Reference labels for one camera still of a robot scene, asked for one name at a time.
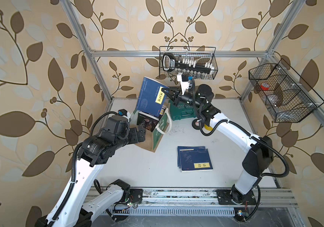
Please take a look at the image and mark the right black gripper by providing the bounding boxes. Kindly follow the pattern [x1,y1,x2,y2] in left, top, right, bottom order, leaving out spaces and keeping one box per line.
[164,86,204,112]

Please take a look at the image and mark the navy blue book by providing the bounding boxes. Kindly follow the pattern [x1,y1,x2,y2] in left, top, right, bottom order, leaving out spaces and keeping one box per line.
[136,77,168,117]
[177,146,213,172]

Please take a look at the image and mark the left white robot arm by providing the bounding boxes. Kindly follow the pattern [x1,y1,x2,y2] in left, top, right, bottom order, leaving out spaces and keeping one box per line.
[35,114,146,227]

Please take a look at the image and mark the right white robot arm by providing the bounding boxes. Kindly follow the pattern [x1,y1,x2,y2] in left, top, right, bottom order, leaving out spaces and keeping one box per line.
[161,84,289,204]

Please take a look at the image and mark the green plastic tool case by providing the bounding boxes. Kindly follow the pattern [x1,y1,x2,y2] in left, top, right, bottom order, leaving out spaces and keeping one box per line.
[169,100,197,121]

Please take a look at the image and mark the black socket set holder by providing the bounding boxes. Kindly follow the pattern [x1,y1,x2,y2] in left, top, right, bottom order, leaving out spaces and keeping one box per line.
[160,52,218,75]

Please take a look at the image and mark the black tape roll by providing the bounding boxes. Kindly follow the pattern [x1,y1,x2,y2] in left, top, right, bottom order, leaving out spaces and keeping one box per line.
[192,119,204,130]

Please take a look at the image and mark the yellow tape roll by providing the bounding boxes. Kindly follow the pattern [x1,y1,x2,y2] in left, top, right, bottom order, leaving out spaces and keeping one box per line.
[204,124,213,131]

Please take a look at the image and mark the red tape roll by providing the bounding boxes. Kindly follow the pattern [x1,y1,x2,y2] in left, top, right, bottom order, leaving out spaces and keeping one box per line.
[260,82,271,91]

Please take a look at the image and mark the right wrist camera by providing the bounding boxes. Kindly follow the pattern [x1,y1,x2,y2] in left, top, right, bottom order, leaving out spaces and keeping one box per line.
[177,72,195,95]

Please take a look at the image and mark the back black wire basket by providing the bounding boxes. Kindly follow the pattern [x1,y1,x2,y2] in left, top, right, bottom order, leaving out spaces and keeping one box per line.
[159,46,218,80]

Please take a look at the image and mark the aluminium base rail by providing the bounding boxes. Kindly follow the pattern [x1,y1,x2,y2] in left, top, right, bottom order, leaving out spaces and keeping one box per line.
[108,187,298,217]

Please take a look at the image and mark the side black wire basket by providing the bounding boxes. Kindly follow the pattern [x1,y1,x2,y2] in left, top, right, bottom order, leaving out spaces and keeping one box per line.
[248,59,324,123]

